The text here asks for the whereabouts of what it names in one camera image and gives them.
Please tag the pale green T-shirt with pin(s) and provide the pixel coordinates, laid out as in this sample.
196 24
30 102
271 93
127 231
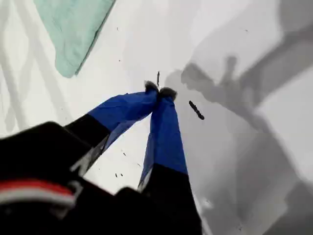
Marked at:
73 29

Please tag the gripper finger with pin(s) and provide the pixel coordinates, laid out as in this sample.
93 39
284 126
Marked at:
166 137
122 107

